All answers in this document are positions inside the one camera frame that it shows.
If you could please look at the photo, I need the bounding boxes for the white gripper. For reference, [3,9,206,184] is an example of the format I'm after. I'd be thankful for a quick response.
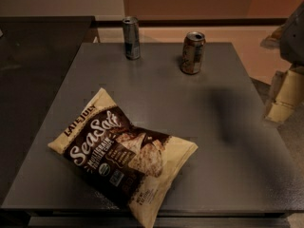
[264,3,304,124]

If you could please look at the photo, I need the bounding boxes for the orange soda can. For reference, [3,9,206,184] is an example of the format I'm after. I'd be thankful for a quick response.
[180,31,205,75]

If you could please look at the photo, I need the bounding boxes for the sea salt chips bag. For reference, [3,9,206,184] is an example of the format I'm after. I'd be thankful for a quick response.
[48,89,198,228]

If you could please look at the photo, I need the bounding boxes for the slim silver blue can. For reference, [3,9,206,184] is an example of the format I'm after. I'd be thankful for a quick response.
[123,16,141,60]

